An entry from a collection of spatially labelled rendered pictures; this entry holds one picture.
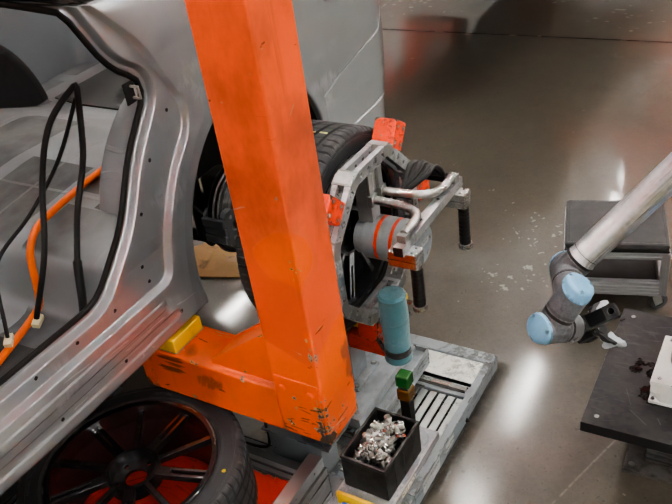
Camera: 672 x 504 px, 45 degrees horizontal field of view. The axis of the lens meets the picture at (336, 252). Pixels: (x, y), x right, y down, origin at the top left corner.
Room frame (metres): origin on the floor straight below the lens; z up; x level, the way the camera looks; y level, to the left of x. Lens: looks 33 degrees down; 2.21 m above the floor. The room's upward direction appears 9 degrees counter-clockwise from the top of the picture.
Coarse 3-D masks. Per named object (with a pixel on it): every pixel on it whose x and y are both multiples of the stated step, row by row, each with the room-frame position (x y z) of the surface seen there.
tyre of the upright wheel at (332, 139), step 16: (320, 128) 2.27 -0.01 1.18; (336, 128) 2.26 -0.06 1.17; (352, 128) 2.25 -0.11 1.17; (368, 128) 2.31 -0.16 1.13; (320, 144) 2.18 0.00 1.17; (336, 144) 2.16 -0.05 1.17; (352, 144) 2.21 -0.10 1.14; (320, 160) 2.10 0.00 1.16; (336, 160) 2.13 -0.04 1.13; (320, 176) 2.06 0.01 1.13; (240, 240) 2.05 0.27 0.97; (240, 256) 2.04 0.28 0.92; (240, 272) 2.03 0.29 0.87; (384, 272) 2.29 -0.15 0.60
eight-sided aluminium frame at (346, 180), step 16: (368, 144) 2.23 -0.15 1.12; (384, 144) 2.21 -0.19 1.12; (352, 160) 2.14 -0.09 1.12; (368, 160) 2.13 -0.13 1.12; (384, 160) 2.28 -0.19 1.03; (400, 160) 2.28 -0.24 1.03; (336, 176) 2.07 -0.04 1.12; (352, 176) 2.04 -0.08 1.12; (400, 176) 2.34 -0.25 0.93; (336, 192) 2.04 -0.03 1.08; (352, 192) 2.03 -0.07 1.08; (336, 240) 1.94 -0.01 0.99; (336, 256) 1.92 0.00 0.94; (336, 272) 1.92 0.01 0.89; (400, 272) 2.23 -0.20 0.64; (368, 304) 2.11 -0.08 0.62; (352, 320) 2.03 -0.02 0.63; (368, 320) 2.02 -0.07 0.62
